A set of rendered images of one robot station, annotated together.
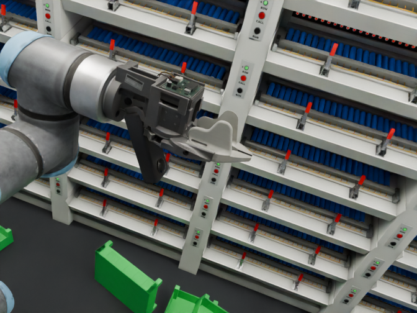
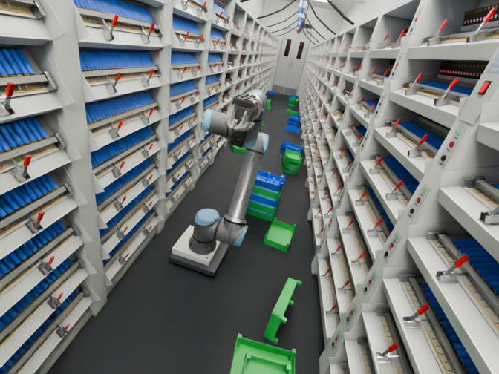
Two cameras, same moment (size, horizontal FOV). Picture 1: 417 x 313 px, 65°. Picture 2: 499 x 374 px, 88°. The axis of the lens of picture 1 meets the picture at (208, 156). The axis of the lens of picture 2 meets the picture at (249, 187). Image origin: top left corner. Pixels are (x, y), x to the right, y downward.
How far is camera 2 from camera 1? 0.87 m
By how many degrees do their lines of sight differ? 71
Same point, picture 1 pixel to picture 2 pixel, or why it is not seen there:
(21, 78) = not seen: hidden behind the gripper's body
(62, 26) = (368, 145)
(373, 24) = not seen: outside the picture
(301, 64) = (474, 205)
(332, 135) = (471, 316)
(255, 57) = (434, 182)
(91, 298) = (267, 298)
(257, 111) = (420, 242)
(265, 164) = (403, 306)
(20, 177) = (218, 125)
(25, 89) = not seen: hidden behind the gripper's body
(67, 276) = (276, 282)
